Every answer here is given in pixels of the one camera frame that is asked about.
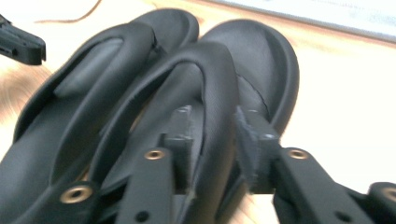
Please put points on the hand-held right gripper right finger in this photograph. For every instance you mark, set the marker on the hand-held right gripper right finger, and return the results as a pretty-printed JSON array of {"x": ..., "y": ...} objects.
[{"x": 299, "y": 186}]

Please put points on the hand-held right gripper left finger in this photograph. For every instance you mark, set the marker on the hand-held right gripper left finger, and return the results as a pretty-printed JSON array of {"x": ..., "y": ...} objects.
[{"x": 152, "y": 186}]

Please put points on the black flip-flop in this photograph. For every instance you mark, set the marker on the black flip-flop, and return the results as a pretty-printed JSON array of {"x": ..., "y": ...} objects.
[
  {"x": 77, "y": 118},
  {"x": 249, "y": 56}
]

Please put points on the metal shoe rack grey shelves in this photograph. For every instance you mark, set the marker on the metal shoe rack grey shelves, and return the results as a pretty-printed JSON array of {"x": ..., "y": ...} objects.
[{"x": 327, "y": 15}]

